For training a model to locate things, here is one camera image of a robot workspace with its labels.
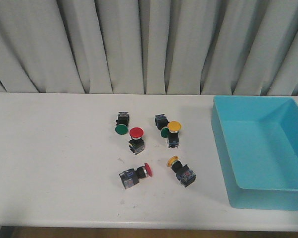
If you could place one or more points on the yellow push button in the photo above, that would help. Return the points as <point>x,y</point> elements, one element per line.
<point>183,173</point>
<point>173,136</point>

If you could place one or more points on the red push button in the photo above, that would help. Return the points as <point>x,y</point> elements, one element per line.
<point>136,144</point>
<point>131,177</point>

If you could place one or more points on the blue plastic box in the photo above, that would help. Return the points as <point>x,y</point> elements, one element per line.
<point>257,143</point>

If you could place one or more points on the right green push button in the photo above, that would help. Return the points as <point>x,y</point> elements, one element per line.
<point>161,123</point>

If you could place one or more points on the green push button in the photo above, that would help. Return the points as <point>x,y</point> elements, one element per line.
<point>122,123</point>
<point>161,123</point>

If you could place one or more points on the left green push button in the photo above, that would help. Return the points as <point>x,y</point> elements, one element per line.
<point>122,123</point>

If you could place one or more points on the lying red push button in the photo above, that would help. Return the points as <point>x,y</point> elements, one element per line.
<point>131,177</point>

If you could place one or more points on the lying yellow push button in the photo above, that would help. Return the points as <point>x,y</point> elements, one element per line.
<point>183,173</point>

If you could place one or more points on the white pleated curtain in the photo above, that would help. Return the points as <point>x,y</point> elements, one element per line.
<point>176,47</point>

